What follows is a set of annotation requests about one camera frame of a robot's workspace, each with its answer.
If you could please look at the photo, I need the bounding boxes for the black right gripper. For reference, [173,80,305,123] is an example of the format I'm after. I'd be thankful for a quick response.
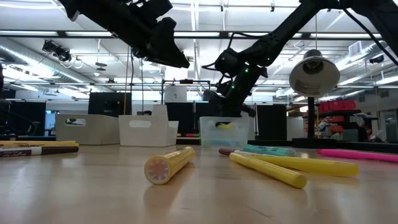
[203,65,269,118]

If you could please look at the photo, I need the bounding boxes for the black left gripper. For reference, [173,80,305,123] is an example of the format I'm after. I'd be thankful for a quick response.
[111,0,190,68]

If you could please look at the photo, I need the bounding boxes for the brown Expo marker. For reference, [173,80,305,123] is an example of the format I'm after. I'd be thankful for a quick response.
[218,148,249,157]
[0,146,80,158]

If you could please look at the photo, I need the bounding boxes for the teal highlighter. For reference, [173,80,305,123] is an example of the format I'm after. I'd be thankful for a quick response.
[242,144,297,157]

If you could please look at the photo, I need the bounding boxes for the slim yellow highlighter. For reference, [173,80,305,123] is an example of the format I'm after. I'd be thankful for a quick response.
[248,154,359,177]
[229,152,308,190]

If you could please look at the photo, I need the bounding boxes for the thick yellow Sharpie highlighter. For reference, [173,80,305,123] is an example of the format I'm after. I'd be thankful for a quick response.
[144,146,196,186]

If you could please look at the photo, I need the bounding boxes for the pink highlighter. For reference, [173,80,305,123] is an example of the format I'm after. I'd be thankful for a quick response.
[317,149,398,164]

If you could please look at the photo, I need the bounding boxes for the grey curtain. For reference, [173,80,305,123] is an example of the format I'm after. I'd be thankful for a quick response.
[248,104,257,141]

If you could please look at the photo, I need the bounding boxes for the clear plastic bin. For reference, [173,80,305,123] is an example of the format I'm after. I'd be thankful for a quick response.
[199,116,251,149]

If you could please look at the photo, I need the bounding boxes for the white numbered box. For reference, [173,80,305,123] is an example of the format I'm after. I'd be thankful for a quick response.
[164,86,188,103]

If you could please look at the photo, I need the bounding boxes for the black desk lamp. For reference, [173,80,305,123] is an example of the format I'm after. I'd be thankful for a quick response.
[289,49,341,147]

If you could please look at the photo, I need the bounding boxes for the white plastic bin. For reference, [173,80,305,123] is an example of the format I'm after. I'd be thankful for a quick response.
[118,114,180,147]

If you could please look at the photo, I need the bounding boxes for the red storage bins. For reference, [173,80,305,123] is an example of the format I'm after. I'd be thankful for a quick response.
[318,99,357,113]

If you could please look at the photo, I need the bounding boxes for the black overhead rig bar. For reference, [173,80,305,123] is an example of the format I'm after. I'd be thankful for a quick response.
[0,30,398,40]

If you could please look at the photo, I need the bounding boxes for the black storage shelf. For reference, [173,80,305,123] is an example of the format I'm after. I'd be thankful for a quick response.
[317,108,380,142]

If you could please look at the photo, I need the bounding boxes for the grey translucent plastic bin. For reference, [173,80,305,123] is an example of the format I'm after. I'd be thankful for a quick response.
[55,113,121,146]

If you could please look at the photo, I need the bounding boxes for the black background rig frame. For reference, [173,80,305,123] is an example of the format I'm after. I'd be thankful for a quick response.
[160,79,212,105]

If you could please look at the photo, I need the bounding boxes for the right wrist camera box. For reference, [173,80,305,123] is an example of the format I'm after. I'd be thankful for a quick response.
[213,47,242,78]

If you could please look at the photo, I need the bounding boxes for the black ceiling camera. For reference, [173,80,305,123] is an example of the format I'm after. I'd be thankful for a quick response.
[42,39,73,63]

